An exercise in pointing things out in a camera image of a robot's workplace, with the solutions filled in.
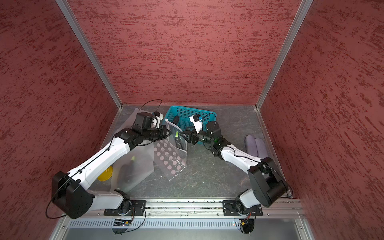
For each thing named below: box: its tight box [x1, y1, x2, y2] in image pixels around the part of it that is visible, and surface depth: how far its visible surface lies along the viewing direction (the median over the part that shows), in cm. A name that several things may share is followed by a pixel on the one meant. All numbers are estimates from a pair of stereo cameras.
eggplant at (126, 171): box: [120, 156, 136, 184], surface depth 85 cm
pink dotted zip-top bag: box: [153, 119, 188, 181], surface depth 89 cm
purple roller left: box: [244, 134, 258, 157], surface depth 99 cm
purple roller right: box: [254, 137, 268, 159], surface depth 97 cm
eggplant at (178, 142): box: [175, 131, 182, 149], surface depth 83 cm
